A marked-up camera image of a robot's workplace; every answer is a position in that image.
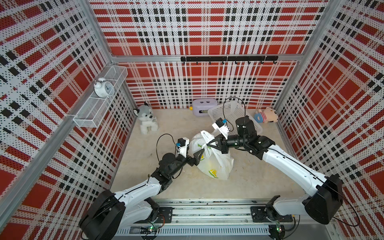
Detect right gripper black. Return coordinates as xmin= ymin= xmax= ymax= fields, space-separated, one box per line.
xmin=206 ymin=132 xmax=248 ymax=155

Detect white plastic bag lemon print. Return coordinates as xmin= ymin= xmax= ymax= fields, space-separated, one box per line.
xmin=189 ymin=131 xmax=234 ymax=180

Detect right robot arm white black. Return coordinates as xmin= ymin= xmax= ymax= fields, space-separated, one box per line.
xmin=207 ymin=116 xmax=343 ymax=225

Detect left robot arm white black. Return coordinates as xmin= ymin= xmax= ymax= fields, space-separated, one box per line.
xmin=79 ymin=150 xmax=204 ymax=240

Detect white plastic basket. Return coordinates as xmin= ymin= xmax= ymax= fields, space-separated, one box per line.
xmin=208 ymin=101 xmax=263 ymax=135

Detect purple plastic stool toy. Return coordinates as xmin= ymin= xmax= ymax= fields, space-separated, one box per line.
xmin=191 ymin=99 xmax=218 ymax=117

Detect pink pig plush toy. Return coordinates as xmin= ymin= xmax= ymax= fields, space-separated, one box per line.
xmin=254 ymin=108 xmax=278 ymax=123

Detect grey husky plush toy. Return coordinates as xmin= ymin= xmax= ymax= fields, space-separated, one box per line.
xmin=133 ymin=102 xmax=159 ymax=135

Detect white alarm clock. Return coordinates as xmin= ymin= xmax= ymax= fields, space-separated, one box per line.
xmin=94 ymin=78 xmax=115 ymax=99

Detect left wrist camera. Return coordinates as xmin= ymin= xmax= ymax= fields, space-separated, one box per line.
xmin=176 ymin=137 xmax=190 ymax=158

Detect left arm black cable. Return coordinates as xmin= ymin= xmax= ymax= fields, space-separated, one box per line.
xmin=155 ymin=133 xmax=178 ymax=163

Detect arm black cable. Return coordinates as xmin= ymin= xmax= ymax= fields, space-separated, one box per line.
xmin=155 ymin=133 xmax=178 ymax=163
xmin=222 ymin=96 xmax=247 ymax=121

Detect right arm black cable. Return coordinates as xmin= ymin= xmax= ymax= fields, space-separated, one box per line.
xmin=222 ymin=96 xmax=247 ymax=121

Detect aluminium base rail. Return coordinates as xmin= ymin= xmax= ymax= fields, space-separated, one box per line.
xmin=86 ymin=198 xmax=334 ymax=238

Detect black wall hook rail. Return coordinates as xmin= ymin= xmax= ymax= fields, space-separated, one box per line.
xmin=181 ymin=56 xmax=279 ymax=63

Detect white wire mesh shelf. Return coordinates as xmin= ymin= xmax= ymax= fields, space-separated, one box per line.
xmin=74 ymin=66 xmax=128 ymax=128

